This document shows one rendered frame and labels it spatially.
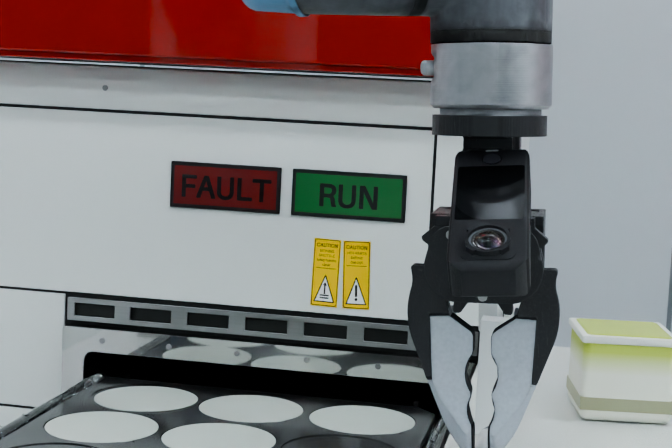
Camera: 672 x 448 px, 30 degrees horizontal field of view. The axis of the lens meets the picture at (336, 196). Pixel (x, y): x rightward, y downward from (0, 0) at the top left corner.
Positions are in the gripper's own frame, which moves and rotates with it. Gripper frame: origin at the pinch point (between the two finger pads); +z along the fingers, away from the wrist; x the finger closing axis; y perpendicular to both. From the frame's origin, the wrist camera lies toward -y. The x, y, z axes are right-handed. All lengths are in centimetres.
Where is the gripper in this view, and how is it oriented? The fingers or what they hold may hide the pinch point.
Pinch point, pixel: (480, 439)
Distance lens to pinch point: 79.5
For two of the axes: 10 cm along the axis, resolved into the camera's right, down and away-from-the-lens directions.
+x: -9.8, -0.3, 1.8
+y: 1.9, -0.7, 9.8
